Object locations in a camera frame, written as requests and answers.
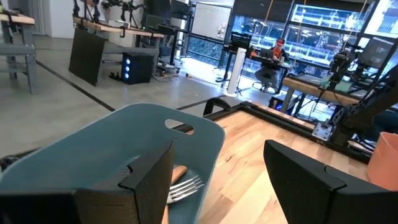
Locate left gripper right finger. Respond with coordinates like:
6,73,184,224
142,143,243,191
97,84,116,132
264,139,398,224

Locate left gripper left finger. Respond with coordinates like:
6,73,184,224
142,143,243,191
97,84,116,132
0,139,175,224

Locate dark teal plastic bin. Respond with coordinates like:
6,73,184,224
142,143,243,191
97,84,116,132
0,103,226,224

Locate orange plastic bin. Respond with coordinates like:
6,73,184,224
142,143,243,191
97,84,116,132
366,132,398,191

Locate wooden workbench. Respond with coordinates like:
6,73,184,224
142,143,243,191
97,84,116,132
282,77,361,107

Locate person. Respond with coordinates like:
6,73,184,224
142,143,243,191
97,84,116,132
254,37,290,93

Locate black clamp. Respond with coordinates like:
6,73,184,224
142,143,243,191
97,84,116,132
203,97,233,116

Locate black computer blue lights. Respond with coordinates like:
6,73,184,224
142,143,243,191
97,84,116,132
121,52,155,85

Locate dark laptop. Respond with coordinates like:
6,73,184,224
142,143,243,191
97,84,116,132
259,48,275,60

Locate black desk panel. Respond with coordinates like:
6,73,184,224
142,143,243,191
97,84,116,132
68,27,106,87

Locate dark workbench monitor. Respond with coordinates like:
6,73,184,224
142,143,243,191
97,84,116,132
357,36,396,70

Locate grey metal table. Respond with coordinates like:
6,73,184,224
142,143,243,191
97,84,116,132
0,12,40,95

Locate wooden robot desk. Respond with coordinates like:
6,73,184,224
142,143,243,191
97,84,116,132
73,17,165,40

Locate white post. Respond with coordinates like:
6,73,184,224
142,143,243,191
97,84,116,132
223,47,248,98

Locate white wall board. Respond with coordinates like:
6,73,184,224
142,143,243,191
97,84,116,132
191,2,233,41

